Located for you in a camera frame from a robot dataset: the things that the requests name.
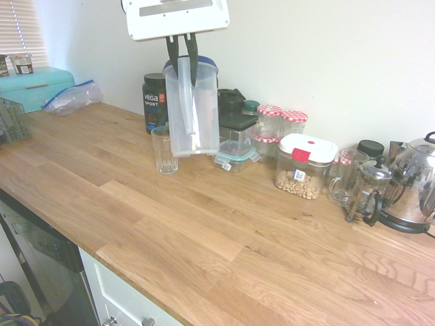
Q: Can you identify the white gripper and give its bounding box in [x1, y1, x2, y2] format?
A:
[120, 0, 232, 87]

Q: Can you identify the clear plastic pitcher blue lid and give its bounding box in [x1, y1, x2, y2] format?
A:
[162, 54, 221, 159]

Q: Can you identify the black Vega protein tub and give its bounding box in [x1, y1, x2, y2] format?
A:
[141, 73, 170, 135]

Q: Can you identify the black shaker bottle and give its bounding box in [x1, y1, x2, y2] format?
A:
[217, 88, 246, 117]

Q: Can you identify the jar green lid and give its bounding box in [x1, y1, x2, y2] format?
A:
[241, 100, 262, 117]

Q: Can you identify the square container dark lid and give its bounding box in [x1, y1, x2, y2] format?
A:
[218, 113, 259, 151]

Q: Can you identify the faceted clear drinking glass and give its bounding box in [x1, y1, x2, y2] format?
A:
[150, 126, 180, 175]

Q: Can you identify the glass container teal clip lid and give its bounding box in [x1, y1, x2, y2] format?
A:
[213, 141, 261, 173]

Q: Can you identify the clear zip bag blue seal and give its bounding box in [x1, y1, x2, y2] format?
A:
[41, 79, 104, 117]

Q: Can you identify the teal metal bread box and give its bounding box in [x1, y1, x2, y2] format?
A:
[0, 66, 76, 115]

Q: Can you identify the cereal container white red lid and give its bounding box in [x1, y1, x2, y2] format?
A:
[273, 133, 339, 200]

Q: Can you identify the white window blind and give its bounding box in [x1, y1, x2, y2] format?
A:
[0, 0, 48, 69]

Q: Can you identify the clear glass mug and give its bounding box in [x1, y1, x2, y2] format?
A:
[327, 148, 370, 207]

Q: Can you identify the jar black lid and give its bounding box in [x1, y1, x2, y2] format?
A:
[356, 139, 385, 161]

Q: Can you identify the glass french press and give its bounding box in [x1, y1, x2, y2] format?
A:
[345, 155, 395, 228]

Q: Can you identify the white cabinet drawer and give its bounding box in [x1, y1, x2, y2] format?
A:
[78, 246, 186, 326]

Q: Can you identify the black dishwasher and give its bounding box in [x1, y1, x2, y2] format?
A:
[0, 188, 100, 326]

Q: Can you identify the shiny steel electric kettle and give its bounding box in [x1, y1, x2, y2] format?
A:
[379, 131, 435, 235]

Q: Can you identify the wire dish rack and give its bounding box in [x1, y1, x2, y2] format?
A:
[0, 97, 33, 143]

